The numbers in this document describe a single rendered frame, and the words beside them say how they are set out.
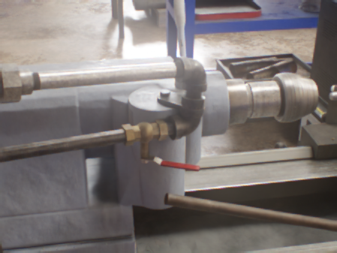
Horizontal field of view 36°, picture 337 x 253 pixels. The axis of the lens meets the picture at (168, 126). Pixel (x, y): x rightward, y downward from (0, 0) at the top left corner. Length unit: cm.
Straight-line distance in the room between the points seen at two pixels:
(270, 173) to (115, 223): 47
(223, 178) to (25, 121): 52
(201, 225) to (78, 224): 42
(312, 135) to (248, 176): 20
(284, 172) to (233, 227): 17
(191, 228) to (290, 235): 22
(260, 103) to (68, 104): 33
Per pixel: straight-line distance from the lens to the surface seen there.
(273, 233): 121
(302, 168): 123
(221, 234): 118
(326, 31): 266
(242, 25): 278
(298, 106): 91
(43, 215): 84
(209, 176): 116
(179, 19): 82
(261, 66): 324
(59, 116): 80
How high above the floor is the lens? 149
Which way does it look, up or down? 29 degrees down
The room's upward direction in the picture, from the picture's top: straight up
